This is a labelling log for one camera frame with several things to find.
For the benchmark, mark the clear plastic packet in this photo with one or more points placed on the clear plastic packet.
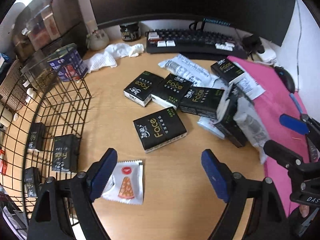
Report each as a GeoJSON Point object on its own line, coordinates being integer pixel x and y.
{"type": "Point", "coordinates": [252, 127]}

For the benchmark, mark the pink desk mat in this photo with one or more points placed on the pink desk mat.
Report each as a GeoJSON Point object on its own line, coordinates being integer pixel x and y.
{"type": "Point", "coordinates": [272, 110]}

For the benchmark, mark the person's right hand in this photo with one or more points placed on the person's right hand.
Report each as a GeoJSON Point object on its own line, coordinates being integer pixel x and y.
{"type": "Point", "coordinates": [304, 210]}

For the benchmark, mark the black keyboard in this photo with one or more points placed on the black keyboard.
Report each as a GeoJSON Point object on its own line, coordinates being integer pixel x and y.
{"type": "Point", "coordinates": [195, 40]}

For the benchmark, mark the clear plastic box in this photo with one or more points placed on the clear plastic box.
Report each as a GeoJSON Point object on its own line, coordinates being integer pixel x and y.
{"type": "Point", "coordinates": [37, 72]}

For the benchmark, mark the blue printed tin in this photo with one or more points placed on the blue printed tin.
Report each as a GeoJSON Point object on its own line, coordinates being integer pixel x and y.
{"type": "Point", "coordinates": [70, 63]}

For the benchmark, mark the white power adapter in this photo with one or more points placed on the white power adapter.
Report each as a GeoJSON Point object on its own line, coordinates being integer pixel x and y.
{"type": "Point", "coordinates": [266, 52]}

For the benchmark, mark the white plastic mailer bag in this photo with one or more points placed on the white plastic mailer bag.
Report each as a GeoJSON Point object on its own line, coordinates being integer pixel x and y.
{"type": "Point", "coordinates": [185, 67]}

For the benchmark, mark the black computer mouse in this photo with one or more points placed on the black computer mouse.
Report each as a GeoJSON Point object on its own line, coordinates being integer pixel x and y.
{"type": "Point", "coordinates": [286, 80]}

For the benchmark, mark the beige pegboard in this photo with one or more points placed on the beige pegboard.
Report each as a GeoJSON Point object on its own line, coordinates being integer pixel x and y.
{"type": "Point", "coordinates": [12, 85]}

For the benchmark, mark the black jar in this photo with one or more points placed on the black jar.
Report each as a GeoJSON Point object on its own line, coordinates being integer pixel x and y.
{"type": "Point", "coordinates": [130, 31]}

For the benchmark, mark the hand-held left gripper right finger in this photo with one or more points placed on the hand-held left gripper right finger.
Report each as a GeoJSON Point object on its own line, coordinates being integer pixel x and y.
{"type": "Point", "coordinates": [215, 176]}

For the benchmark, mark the black tissue pack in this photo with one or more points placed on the black tissue pack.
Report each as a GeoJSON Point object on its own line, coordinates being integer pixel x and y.
{"type": "Point", "coordinates": [201, 101]}
{"type": "Point", "coordinates": [231, 127]}
{"type": "Point", "coordinates": [36, 136]}
{"type": "Point", "coordinates": [172, 90]}
{"type": "Point", "coordinates": [138, 88]}
{"type": "Point", "coordinates": [227, 70]}
{"type": "Point", "coordinates": [31, 185]}
{"type": "Point", "coordinates": [63, 152]}
{"type": "Point", "coordinates": [160, 130]}

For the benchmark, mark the white paper label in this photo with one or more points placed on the white paper label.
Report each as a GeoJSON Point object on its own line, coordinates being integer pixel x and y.
{"type": "Point", "coordinates": [247, 85]}

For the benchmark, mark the red snack packet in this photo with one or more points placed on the red snack packet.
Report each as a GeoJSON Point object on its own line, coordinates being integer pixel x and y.
{"type": "Point", "coordinates": [2, 165]}

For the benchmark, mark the beige rounded case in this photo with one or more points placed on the beige rounded case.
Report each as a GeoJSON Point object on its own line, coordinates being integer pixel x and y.
{"type": "Point", "coordinates": [5, 118]}

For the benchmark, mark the beige cloth pouch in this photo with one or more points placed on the beige cloth pouch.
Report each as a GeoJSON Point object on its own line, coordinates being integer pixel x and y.
{"type": "Point", "coordinates": [98, 41]}

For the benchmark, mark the dark wooden cabinet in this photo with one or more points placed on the dark wooden cabinet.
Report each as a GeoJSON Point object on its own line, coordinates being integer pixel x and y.
{"type": "Point", "coordinates": [70, 10]}

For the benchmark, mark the white crumpled tissue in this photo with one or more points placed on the white crumpled tissue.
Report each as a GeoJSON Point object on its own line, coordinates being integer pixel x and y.
{"type": "Point", "coordinates": [126, 50]}

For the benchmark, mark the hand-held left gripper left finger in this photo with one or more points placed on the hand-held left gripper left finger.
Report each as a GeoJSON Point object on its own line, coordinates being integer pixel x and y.
{"type": "Point", "coordinates": [103, 176]}

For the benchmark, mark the clear acrylic case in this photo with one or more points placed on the clear acrylic case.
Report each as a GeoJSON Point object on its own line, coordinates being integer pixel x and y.
{"type": "Point", "coordinates": [40, 25]}

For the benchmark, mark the white pizza print packet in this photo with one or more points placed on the white pizza print packet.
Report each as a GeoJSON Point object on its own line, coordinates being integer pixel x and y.
{"type": "Point", "coordinates": [130, 180]}

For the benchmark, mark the white paper towel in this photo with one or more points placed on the white paper towel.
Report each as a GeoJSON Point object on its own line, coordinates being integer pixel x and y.
{"type": "Point", "coordinates": [101, 62]}

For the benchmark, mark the black plug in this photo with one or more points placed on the black plug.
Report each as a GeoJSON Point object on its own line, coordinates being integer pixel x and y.
{"type": "Point", "coordinates": [252, 42]}

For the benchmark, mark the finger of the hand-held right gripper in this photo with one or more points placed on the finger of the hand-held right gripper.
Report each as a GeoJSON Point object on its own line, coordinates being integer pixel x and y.
{"type": "Point", "coordinates": [293, 125]}
{"type": "Point", "coordinates": [281, 153]}

